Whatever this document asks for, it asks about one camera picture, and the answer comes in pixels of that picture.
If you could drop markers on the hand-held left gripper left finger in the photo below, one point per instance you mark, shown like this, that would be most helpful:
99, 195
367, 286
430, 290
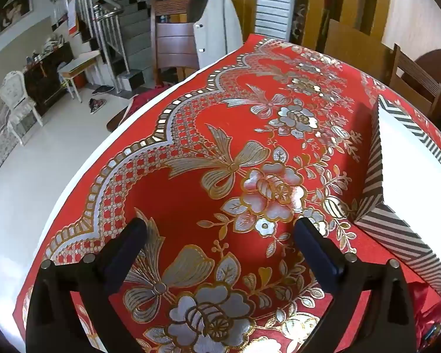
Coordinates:
126, 253

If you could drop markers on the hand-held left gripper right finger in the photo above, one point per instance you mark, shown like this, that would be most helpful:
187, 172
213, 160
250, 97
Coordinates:
318, 253

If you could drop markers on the striped white-lined box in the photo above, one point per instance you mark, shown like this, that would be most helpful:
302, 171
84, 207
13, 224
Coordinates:
400, 161

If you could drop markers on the red plastic bag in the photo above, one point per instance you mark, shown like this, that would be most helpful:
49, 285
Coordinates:
430, 312

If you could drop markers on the patterned sneaker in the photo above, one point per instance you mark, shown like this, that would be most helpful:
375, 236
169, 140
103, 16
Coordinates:
96, 105

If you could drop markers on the red cloth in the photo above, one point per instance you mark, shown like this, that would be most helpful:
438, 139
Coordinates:
147, 99

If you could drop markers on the red floral tablecloth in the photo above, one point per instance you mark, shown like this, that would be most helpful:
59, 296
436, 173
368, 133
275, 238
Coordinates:
220, 117

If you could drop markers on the grey slippers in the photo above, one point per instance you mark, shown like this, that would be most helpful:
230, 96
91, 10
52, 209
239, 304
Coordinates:
103, 89

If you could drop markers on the white carved armchair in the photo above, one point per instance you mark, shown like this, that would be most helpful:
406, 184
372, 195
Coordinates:
16, 95

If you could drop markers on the dark wooden cabinet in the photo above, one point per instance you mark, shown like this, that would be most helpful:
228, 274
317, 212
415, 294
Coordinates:
46, 77

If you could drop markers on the small white table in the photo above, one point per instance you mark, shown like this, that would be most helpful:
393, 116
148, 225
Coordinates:
79, 62

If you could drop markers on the light wooden slat-back chair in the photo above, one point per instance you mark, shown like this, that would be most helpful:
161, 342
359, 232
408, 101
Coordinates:
415, 81

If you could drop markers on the brown panel-back chair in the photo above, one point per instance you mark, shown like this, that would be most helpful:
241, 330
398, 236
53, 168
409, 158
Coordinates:
356, 44

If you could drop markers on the dark wooden slat-back chair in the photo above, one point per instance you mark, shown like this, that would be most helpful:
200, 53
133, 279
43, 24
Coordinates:
174, 44

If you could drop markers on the dark round table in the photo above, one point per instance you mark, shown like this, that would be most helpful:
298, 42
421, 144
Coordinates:
439, 66

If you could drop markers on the grey staircase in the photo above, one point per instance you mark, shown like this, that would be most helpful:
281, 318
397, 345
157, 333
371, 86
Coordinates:
136, 29

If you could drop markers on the metal stair railing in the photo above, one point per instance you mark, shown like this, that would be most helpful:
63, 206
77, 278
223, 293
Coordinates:
95, 18

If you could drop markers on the light grey jacket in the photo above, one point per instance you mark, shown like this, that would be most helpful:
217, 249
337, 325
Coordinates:
218, 25

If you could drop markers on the white louvered door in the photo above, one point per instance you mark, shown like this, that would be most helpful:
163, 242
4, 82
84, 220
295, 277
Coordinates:
273, 3

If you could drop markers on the framed wall painting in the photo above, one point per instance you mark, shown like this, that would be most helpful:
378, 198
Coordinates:
14, 13

